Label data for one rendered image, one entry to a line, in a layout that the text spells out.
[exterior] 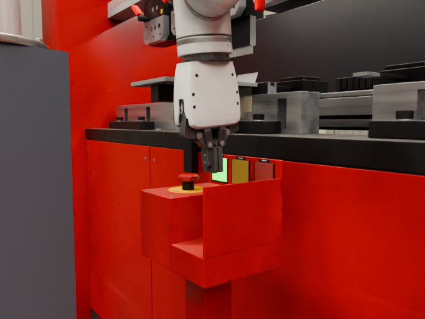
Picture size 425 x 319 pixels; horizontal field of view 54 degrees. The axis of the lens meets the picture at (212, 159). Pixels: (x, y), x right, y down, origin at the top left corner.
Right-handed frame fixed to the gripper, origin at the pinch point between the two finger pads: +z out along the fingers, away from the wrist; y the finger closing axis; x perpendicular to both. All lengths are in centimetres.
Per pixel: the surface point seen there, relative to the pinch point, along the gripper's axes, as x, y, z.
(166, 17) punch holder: -69, -36, -37
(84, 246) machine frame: -120, -17, 49
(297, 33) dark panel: -60, -89, -33
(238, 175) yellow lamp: -5.6, -9.7, 4.7
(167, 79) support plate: -26.2, -8.8, -14.3
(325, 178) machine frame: 7.2, -18.5, 5.4
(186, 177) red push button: -8.4, -0.2, 3.9
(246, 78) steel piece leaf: -33, -38, -14
